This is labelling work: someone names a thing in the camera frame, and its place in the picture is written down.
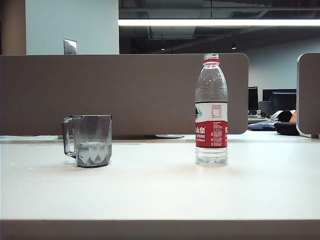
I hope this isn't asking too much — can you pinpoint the grey metal partition foot plate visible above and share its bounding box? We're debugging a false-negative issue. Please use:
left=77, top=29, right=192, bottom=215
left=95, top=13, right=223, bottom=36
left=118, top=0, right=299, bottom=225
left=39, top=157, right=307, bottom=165
left=154, top=134, right=185, bottom=139

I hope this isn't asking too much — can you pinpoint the grey transparent plastic mug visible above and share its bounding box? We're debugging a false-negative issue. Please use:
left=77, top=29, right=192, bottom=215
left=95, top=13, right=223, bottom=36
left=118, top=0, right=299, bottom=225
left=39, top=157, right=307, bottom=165
left=61, top=114, right=113, bottom=168

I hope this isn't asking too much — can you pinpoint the clear red-label water bottle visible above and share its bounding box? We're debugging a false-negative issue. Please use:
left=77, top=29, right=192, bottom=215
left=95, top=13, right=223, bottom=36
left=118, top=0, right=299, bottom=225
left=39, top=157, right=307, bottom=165
left=194, top=53, right=229, bottom=168

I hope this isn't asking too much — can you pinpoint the long brown desk partition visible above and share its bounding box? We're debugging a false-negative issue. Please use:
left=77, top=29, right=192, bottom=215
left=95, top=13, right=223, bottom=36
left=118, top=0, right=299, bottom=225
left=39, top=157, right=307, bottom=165
left=0, top=52, right=250, bottom=138

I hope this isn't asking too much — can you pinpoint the wide black computer monitor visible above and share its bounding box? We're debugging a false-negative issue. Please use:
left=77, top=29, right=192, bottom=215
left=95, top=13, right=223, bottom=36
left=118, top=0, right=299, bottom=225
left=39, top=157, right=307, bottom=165
left=262, top=88, right=298, bottom=114

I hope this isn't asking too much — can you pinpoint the black round cushion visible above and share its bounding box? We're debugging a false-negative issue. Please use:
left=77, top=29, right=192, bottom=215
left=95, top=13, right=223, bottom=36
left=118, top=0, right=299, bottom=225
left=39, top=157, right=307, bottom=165
left=273, top=109, right=300, bottom=136

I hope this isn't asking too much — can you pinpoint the blue patterned cloth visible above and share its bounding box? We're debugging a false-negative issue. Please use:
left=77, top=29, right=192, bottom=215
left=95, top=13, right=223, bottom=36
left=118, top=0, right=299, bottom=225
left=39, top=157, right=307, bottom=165
left=247, top=120, right=276, bottom=131

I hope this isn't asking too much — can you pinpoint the white ceiling light strip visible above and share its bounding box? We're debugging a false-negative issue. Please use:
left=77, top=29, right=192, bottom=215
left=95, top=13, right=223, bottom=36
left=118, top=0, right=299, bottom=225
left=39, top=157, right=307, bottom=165
left=118, top=18, right=320, bottom=27

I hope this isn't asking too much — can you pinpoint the brown partition with white edge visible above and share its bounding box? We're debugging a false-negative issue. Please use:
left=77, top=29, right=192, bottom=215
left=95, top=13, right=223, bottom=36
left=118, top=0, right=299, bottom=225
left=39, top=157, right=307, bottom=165
left=296, top=52, right=320, bottom=139

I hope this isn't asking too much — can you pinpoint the brown board strip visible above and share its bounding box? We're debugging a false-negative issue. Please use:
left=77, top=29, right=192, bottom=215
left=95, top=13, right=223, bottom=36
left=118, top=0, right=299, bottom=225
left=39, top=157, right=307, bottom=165
left=0, top=219, right=320, bottom=240

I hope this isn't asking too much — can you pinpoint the metal wall switch plate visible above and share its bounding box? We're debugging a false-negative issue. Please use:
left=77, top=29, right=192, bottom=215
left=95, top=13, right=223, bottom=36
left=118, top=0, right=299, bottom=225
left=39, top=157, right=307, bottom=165
left=63, top=38, right=78, bottom=55

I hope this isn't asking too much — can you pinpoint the narrow black computer monitor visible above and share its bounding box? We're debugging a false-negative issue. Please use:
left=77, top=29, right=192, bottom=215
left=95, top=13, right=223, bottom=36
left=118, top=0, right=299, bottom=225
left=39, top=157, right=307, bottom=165
left=248, top=86, right=259, bottom=113

